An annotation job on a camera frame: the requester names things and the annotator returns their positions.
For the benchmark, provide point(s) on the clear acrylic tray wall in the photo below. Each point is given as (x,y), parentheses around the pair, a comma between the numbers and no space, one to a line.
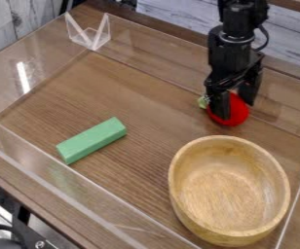
(89,67)

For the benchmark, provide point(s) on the green rectangular block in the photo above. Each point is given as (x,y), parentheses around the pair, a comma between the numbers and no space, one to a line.
(92,140)

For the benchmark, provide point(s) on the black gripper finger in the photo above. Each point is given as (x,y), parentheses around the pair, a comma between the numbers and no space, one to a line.
(249,88)
(220,105)

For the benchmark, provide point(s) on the wooden bowl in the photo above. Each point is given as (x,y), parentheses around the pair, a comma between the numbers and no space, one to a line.
(229,190)

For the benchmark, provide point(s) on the red plush strawberry toy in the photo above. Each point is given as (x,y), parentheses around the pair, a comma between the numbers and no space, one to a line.
(239,111)

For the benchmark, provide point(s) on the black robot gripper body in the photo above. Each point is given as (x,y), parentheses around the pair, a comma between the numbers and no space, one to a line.
(232,57)

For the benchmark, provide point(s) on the black table leg bracket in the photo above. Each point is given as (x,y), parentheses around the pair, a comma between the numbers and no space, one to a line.
(33,239)

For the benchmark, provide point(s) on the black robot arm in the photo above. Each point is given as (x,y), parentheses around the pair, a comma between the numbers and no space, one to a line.
(243,16)

